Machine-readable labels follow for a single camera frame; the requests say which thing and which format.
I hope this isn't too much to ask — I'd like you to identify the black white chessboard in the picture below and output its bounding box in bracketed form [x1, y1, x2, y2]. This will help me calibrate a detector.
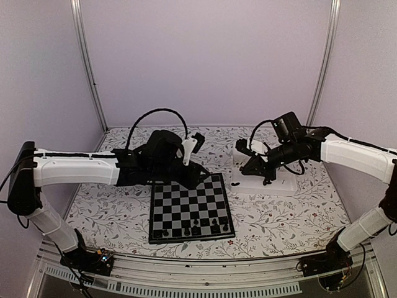
[148, 173, 236, 244]

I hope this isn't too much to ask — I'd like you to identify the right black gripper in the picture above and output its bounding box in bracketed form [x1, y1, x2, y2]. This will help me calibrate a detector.
[242, 140, 298, 181]

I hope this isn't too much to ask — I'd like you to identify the left aluminium frame post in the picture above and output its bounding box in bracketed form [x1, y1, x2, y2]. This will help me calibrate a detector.
[70, 0, 109, 133]

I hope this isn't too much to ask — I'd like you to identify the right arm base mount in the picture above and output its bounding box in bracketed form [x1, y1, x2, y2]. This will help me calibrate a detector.
[295, 247, 353, 292]

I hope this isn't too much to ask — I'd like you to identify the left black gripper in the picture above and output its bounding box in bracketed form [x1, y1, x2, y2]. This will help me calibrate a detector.
[149, 160, 210, 189]

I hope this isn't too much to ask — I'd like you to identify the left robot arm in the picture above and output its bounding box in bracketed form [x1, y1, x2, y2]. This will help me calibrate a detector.
[2, 130, 209, 269]

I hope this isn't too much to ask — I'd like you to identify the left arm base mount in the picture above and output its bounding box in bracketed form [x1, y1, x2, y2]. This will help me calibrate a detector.
[60, 228, 114, 276]

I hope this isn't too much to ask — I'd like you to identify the right aluminium frame post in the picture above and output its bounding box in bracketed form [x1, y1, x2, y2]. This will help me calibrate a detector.
[306, 0, 341, 126]

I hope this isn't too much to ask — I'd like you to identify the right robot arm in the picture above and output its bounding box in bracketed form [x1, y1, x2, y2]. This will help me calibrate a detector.
[235, 112, 396, 271]

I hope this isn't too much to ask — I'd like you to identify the floral patterned table mat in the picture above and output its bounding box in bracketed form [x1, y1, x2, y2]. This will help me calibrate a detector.
[61, 125, 354, 260]

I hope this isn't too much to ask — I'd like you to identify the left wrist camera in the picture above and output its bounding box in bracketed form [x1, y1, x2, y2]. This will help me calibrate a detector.
[182, 133, 205, 166]

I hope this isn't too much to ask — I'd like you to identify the aluminium frame post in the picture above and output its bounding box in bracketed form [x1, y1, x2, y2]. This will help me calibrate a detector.
[306, 0, 341, 126]
[70, 0, 109, 133]

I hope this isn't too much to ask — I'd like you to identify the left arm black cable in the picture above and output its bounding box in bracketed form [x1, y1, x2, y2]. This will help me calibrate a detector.
[127, 108, 190, 150]

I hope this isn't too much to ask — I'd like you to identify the black rook corner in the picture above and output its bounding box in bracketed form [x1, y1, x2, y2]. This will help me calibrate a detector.
[153, 230, 163, 238]

